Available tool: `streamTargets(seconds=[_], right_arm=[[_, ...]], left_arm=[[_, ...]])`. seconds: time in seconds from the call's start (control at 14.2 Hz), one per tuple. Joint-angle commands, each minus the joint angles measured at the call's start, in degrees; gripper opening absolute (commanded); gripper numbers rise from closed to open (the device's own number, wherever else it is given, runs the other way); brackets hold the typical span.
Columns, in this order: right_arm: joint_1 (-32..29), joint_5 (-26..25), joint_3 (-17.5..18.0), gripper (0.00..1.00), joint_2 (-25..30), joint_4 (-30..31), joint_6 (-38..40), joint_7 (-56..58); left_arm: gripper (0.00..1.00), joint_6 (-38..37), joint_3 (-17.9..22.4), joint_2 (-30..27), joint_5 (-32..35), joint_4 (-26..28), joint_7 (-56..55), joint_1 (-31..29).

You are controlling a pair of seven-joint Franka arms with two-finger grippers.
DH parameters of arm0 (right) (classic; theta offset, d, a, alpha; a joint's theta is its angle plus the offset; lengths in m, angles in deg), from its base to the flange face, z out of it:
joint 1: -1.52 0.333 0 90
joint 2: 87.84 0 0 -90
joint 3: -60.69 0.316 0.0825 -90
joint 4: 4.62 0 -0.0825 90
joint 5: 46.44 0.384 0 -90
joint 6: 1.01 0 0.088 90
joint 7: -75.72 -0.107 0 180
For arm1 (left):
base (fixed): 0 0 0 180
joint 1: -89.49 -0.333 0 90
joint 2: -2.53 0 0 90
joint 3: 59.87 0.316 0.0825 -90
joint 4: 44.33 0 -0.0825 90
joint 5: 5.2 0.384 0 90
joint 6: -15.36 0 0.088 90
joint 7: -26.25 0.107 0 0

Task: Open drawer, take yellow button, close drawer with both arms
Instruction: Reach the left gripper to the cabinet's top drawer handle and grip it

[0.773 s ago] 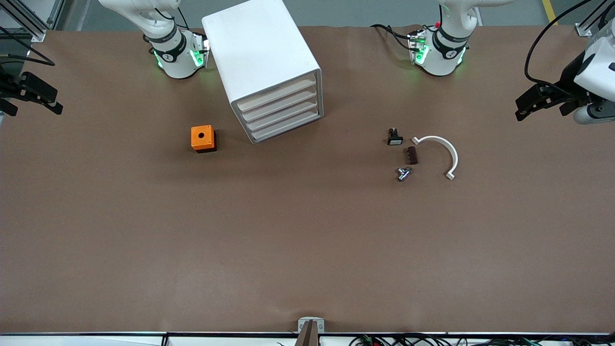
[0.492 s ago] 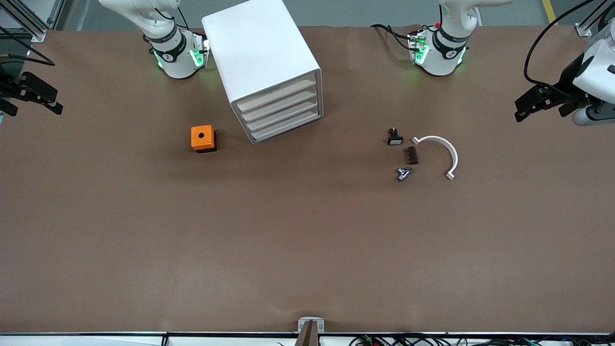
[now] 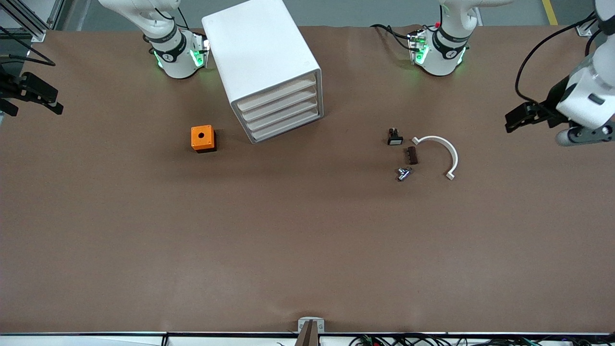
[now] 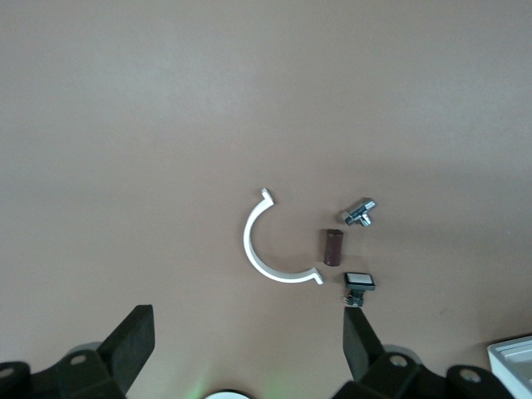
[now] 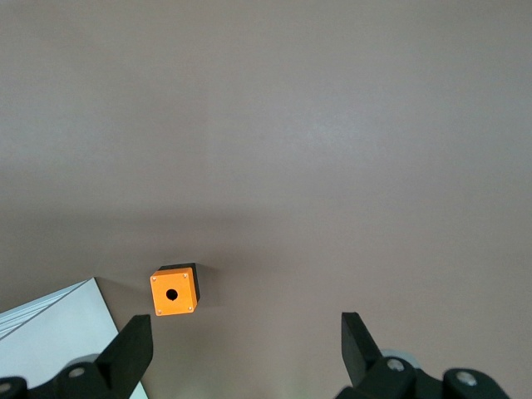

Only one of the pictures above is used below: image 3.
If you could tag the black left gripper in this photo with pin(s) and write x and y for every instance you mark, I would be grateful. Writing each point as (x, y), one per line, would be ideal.
(552, 103)

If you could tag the small black white switch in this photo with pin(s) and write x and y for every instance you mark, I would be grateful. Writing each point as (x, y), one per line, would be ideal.
(395, 139)

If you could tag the aluminium frame profile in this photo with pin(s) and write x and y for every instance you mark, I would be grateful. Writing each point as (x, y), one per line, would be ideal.
(26, 21)

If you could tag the aluminium frame corner bracket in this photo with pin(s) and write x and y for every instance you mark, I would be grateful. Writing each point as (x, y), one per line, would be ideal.
(584, 30)

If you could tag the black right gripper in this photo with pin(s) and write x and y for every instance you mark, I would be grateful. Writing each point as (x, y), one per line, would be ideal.
(10, 89)

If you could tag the orange button enclosure box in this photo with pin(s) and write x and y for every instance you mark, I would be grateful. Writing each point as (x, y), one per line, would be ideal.
(202, 136)

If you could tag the white table edge rail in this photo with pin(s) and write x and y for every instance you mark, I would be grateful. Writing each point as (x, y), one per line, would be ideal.
(96, 340)

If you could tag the grey table edge mount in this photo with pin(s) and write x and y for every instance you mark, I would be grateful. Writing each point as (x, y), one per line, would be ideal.
(311, 331)

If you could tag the white curved plastic bracket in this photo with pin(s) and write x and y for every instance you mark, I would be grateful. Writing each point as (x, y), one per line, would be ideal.
(452, 154)

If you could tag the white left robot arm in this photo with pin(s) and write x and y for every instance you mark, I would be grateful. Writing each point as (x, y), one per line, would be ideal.
(447, 55)

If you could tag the brown terminal block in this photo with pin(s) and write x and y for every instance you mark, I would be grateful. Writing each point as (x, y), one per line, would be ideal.
(411, 155)

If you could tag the brown table cover mat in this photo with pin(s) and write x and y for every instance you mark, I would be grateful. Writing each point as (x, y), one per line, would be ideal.
(307, 240)

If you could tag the small silver metal part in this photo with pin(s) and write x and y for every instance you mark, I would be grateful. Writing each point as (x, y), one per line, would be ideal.
(403, 174)

